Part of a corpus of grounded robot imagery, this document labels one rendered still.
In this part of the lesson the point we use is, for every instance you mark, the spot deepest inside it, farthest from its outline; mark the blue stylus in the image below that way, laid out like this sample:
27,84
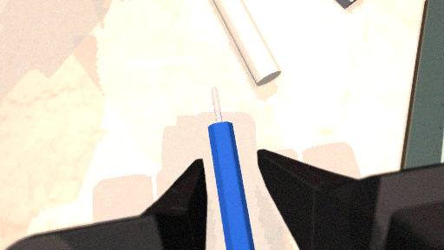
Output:
231,192

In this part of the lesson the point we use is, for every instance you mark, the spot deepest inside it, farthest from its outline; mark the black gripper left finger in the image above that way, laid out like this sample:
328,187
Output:
177,220

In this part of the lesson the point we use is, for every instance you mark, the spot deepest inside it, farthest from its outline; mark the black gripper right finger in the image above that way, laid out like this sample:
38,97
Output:
324,210

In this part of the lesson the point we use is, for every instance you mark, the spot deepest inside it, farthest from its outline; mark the cream cylinder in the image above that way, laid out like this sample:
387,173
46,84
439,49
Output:
251,45

